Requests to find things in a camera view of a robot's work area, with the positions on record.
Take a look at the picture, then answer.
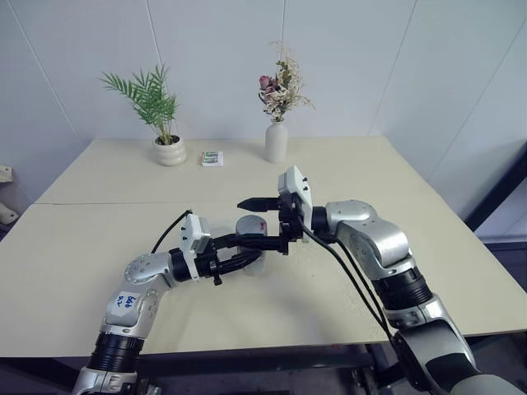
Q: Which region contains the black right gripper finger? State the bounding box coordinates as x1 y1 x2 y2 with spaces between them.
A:
236 197 282 213
236 233 288 254

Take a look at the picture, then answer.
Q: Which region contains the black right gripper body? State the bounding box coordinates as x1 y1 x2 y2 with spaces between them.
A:
276 192 306 254

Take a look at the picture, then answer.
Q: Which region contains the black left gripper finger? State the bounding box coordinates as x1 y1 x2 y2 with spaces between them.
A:
212 233 249 253
217 248 267 275

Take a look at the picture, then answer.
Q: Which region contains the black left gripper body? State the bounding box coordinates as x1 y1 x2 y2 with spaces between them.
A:
194 239 226 287

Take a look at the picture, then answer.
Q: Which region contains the clear plastic jar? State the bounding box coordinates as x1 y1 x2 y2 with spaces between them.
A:
236 230 268 277

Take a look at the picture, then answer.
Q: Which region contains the silver jar lid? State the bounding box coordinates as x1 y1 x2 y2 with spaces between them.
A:
235 214 268 238

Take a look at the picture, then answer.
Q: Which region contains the small white green card box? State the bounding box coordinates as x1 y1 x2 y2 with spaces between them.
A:
199 151 225 168

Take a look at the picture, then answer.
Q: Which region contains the white ceramic vase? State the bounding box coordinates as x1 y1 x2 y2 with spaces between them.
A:
264 121 289 165

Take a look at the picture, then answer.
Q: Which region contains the white handwritten label sticker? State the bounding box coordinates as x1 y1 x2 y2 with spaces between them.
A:
110 290 139 326

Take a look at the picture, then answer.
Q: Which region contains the white ribbed plant pot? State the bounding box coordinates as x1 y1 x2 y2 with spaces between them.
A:
153 134 188 168

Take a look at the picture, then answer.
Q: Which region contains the dried flower bouquet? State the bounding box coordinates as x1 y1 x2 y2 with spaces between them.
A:
257 39 316 123

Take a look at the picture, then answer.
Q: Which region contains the green palm plant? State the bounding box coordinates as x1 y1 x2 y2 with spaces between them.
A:
98 64 180 146

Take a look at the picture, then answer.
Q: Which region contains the dark blue metal rack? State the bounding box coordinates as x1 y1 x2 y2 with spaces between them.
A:
464 141 527 250

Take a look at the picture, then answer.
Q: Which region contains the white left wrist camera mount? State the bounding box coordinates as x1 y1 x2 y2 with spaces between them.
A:
180 211 213 261

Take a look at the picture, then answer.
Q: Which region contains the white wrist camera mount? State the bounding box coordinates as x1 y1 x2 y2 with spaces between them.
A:
180 211 213 261
276 165 315 244

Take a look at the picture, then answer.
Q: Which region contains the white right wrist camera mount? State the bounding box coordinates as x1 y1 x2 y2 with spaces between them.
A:
276 165 315 244

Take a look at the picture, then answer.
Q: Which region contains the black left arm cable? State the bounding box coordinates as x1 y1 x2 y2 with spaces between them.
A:
151 209 194 255

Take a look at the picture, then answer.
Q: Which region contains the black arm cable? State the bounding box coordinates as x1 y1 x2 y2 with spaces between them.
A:
327 238 397 330
300 221 392 332
151 209 194 255

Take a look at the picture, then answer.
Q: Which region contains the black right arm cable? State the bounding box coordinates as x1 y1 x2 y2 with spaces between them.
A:
300 221 392 332
327 238 397 330

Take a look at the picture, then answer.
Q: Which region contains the dark metal table frame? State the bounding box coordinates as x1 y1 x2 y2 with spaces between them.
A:
0 332 417 395

